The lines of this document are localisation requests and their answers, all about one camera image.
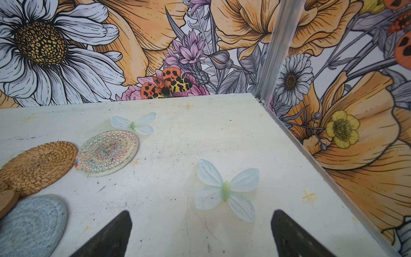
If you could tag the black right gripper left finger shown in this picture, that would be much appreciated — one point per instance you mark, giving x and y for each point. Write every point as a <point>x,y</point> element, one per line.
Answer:
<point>110,241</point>

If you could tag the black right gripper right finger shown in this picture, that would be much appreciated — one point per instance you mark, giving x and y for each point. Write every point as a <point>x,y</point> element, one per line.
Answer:
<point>292,240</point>

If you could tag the grey-blue woven round coaster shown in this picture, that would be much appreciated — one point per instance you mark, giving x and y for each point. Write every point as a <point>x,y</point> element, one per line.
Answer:
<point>34,227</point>

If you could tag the multicolour zigzag round coaster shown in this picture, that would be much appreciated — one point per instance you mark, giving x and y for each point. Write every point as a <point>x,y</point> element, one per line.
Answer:
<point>106,153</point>

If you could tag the woven rattan round coaster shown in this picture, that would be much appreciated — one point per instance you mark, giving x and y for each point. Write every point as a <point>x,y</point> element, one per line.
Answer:
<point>39,167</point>

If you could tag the cork paw print coaster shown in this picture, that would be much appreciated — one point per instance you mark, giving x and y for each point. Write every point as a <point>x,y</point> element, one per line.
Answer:
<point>8,199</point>

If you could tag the aluminium right corner post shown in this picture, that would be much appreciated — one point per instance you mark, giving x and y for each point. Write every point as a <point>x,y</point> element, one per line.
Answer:
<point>284,29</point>

